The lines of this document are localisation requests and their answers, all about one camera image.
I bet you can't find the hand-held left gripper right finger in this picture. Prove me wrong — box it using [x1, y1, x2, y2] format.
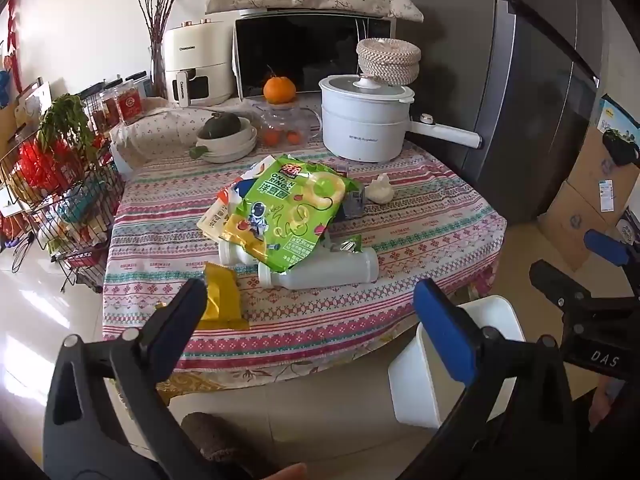
[400, 279, 576, 480]

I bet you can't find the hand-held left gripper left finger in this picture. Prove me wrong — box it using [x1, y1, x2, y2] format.
[42, 277, 251, 480]

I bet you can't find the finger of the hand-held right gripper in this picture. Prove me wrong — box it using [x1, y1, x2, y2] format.
[584, 229, 640, 296]
[529, 259, 608, 328]

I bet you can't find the yellow snack packet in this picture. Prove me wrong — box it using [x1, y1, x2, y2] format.
[192, 264, 251, 332]

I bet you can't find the white trash bin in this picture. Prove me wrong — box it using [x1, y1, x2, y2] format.
[387, 295, 526, 428]

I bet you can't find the small white plastic bottle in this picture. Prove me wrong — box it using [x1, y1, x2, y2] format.
[217, 240, 263, 267]

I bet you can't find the large white plastic bottle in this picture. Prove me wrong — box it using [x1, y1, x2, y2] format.
[257, 247, 379, 291]

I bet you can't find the green snack bag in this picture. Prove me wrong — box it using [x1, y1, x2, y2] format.
[222, 154, 348, 273]

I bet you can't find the person's right hand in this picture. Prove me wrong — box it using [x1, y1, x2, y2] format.
[587, 377, 626, 431]

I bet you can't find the patterned striped tablecloth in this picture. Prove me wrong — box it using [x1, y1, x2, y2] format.
[102, 135, 506, 391]

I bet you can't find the black pouch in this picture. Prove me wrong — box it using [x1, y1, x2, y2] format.
[602, 129, 640, 167]

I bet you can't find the cream bread bag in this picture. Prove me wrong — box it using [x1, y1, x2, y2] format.
[197, 205, 236, 243]

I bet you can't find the brown fuzzy slipper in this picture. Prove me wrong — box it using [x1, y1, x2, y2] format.
[181, 411, 251, 466]

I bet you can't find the blue printed box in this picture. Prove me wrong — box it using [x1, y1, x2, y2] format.
[597, 94, 640, 136]

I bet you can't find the crumpled white tissue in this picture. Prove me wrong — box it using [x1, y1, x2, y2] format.
[365, 173, 396, 204]

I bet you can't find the red drink can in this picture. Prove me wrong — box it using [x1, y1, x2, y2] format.
[337, 182, 368, 221]

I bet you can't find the grey refrigerator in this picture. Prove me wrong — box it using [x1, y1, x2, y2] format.
[397, 0, 601, 226]

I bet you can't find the white ceramic plate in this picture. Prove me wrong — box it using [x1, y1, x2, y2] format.
[200, 137, 258, 163]

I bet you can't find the small-print floral cloth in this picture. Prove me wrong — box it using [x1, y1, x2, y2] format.
[109, 105, 251, 173]

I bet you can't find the dark green pumpkin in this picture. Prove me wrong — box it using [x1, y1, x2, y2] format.
[196, 111, 242, 140]

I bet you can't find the red plastic bag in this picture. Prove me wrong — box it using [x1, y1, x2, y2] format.
[17, 137, 83, 191]

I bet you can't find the white electric cooking pot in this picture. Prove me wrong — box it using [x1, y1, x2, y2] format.
[319, 74, 483, 163]

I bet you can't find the glass teapot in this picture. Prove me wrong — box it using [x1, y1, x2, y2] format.
[242, 97, 323, 148]

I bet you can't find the green leafy vegetable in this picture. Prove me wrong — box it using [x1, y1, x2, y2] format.
[37, 94, 96, 161]

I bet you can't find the glass vase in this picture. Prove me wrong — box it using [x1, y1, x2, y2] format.
[149, 42, 168, 101]

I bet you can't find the large orange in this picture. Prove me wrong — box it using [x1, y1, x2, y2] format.
[263, 75, 297, 106]

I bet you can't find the cream air fryer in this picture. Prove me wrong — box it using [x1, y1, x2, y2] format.
[164, 19, 238, 107]

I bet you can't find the woven rattan basket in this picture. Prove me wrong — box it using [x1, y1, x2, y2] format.
[356, 37, 422, 87]

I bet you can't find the black microwave oven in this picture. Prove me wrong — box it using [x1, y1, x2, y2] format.
[232, 9, 398, 103]

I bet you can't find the dry twig bundle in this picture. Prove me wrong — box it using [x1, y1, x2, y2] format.
[132, 0, 193, 48]

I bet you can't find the black wire rack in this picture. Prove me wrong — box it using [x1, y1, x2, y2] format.
[0, 75, 126, 293]

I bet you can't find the red wall decoration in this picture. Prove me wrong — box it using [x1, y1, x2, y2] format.
[5, 0, 26, 96]

